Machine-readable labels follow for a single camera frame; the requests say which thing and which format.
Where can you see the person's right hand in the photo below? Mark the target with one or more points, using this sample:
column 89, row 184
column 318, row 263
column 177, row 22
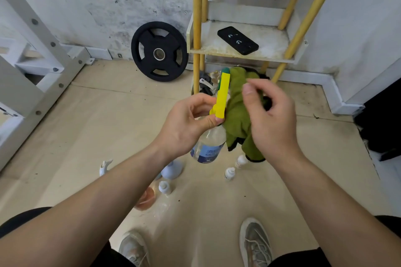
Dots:
column 275, row 126

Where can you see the person's left hand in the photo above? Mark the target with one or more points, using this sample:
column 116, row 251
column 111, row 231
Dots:
column 178, row 132

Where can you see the clear bottle yellow green sprayer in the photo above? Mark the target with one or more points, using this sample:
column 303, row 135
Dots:
column 208, row 148

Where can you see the pale blue bottle white sprayer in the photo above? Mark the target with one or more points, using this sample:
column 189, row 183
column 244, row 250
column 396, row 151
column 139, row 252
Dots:
column 172, row 169

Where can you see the green microfibre cloth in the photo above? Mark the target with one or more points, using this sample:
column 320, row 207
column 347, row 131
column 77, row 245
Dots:
column 238, row 113

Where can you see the small white bottle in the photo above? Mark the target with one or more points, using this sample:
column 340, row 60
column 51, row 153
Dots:
column 241, row 161
column 164, row 188
column 229, row 173

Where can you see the orange spray bottle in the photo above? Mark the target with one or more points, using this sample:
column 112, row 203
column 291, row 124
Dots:
column 147, row 199

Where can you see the white spray bottle teal label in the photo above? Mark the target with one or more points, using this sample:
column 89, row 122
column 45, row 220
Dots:
column 105, row 168

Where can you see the white shelf yellow poles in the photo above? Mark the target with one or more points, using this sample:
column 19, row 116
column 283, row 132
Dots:
column 272, row 41

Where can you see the black phone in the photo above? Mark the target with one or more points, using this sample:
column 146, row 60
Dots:
column 238, row 40

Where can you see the person's left forearm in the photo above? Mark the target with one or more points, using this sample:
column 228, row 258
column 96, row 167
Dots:
column 72, row 213

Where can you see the person's right forearm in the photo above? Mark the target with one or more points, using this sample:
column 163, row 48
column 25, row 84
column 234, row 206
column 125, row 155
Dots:
column 338, row 220

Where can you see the person's right grey shoe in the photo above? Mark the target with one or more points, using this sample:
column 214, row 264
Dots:
column 255, row 241

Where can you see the person's grey shoe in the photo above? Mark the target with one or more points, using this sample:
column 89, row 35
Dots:
column 255, row 241
column 134, row 249

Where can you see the person's left grey shoe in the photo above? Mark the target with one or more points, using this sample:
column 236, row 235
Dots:
column 134, row 249

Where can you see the black clip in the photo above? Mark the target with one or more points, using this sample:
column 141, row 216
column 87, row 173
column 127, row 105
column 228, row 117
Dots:
column 206, row 91

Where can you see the white plastic scoop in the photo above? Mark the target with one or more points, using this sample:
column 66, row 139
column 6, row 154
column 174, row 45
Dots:
column 206, row 82

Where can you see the tan fuzzy glove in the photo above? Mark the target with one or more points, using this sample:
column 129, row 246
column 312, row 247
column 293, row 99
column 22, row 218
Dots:
column 215, row 76

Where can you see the black weight plate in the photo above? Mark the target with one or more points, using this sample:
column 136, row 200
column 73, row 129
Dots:
column 144, row 51

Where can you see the black shorts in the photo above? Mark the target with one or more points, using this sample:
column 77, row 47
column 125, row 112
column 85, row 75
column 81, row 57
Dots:
column 22, row 220

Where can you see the white metal rack frame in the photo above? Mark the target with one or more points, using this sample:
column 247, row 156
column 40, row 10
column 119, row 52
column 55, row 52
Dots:
column 18, row 82

